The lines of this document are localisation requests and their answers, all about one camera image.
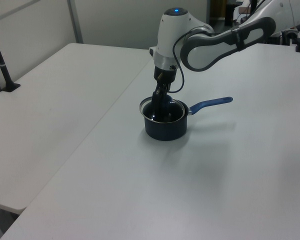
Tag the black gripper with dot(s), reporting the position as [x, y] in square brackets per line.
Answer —
[165, 76]

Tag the glass lid with blue knob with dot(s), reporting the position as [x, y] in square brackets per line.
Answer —
[173, 112]

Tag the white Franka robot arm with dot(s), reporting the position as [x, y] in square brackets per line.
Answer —
[205, 47]

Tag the white side table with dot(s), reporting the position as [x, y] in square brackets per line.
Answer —
[52, 105]

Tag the grey metal partition post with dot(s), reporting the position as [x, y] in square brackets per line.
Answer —
[75, 22]

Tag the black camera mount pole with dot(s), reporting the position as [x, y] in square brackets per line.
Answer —
[3, 70]

